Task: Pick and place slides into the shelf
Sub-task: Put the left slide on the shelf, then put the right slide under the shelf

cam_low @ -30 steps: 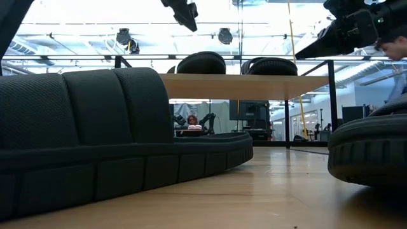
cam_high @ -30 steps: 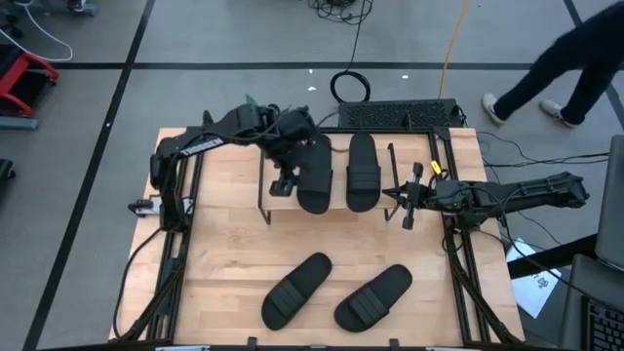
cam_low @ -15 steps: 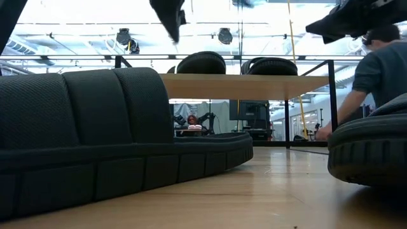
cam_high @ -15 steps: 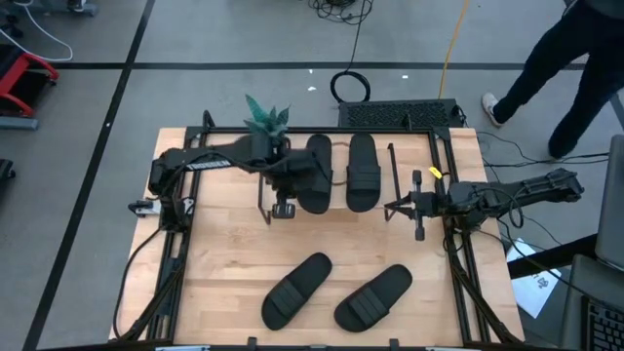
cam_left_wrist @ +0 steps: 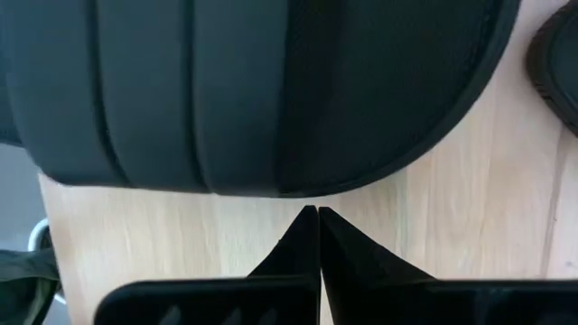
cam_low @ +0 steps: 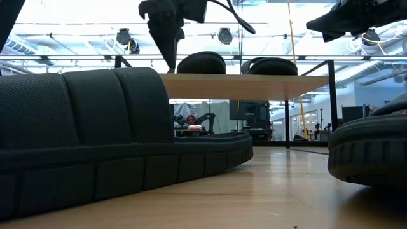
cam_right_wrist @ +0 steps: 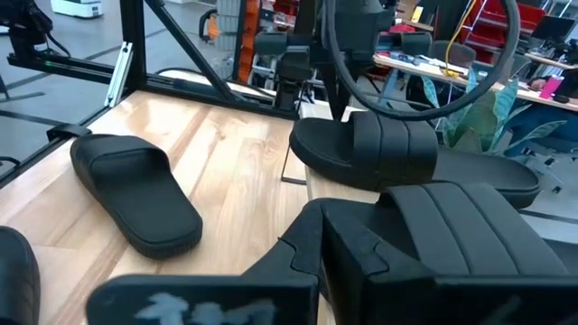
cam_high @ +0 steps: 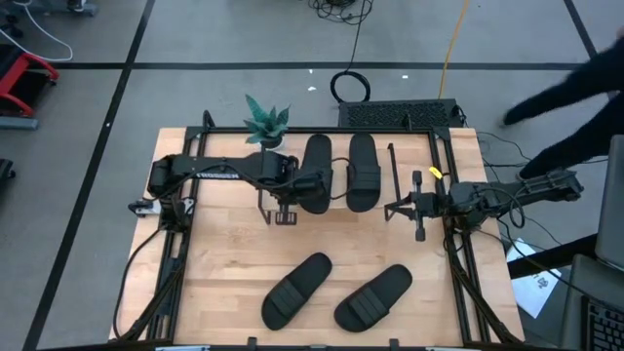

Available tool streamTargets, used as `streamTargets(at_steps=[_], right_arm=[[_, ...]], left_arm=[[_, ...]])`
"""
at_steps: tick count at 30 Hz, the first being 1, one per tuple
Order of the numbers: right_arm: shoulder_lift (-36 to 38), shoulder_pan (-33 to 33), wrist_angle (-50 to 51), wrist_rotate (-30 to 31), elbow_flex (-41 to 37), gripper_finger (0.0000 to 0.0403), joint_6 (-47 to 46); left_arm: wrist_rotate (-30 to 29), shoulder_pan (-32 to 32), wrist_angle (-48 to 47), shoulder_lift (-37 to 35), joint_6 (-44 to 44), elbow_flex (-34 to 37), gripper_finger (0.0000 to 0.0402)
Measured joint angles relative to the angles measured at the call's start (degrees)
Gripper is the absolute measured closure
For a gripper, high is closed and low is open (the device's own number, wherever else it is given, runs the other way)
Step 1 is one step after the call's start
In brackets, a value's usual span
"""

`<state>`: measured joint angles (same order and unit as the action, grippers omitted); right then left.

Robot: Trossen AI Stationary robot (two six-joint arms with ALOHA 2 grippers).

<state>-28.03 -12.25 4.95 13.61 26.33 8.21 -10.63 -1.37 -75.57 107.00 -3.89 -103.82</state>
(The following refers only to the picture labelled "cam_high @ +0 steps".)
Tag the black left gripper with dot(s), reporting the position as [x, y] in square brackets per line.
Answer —
[312, 183]

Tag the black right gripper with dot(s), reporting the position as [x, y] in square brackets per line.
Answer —
[429, 205]

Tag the black rubber slide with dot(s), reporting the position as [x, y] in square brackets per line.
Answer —
[385, 287]
[363, 151]
[302, 283]
[317, 146]

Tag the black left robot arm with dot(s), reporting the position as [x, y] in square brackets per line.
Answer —
[209, 168]

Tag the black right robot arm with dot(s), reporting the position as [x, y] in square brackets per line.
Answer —
[551, 187]

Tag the green potted plant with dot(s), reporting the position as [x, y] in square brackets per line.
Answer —
[267, 124]

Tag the black perforated computer case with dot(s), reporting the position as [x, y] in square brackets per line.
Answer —
[400, 114]

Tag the white paper sheet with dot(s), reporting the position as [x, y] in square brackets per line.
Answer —
[536, 292]

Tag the person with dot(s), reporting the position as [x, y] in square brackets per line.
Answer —
[560, 92]

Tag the grey flat panel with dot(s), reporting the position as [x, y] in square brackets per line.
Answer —
[612, 205]

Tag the grey laptop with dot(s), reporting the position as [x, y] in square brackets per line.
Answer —
[604, 326]

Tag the red black cart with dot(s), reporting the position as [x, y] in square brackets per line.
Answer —
[41, 66]

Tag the black aluminium rig frame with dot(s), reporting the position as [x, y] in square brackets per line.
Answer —
[229, 130]

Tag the silver metal bracket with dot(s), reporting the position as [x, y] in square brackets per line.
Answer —
[146, 208]

